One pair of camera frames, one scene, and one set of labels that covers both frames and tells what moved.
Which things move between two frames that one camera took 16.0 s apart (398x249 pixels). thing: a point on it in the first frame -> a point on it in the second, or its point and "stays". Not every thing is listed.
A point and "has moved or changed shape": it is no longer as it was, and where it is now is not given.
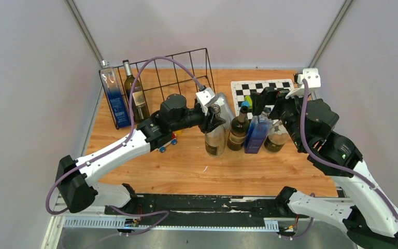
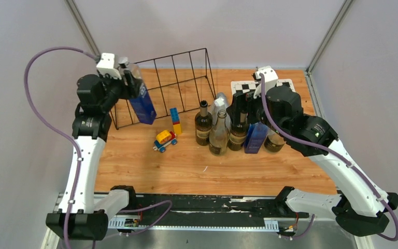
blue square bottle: (114, 95) -> (142, 104)
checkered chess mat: (242, 88) stays
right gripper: (267, 97) -> (241, 101)
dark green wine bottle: (139, 109) has moved or changed shape
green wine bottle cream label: (239, 130) stays
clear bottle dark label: (277, 138) stays
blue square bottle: (259, 127) stays
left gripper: (213, 122) -> (132, 90)
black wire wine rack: (133, 91) stays
